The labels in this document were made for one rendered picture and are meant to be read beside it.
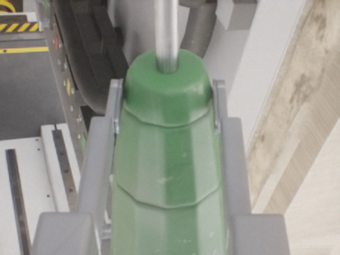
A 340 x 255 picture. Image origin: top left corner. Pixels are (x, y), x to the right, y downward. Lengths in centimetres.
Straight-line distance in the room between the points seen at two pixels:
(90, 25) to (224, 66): 21
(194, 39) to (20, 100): 123
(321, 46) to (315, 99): 21
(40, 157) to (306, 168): 110
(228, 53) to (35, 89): 120
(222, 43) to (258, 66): 6
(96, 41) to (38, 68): 97
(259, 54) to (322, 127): 185
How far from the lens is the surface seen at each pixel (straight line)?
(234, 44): 28
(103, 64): 43
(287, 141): 223
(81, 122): 39
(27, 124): 155
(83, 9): 51
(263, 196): 246
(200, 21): 27
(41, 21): 73
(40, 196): 145
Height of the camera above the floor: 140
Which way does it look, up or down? 40 degrees down
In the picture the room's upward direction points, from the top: 157 degrees clockwise
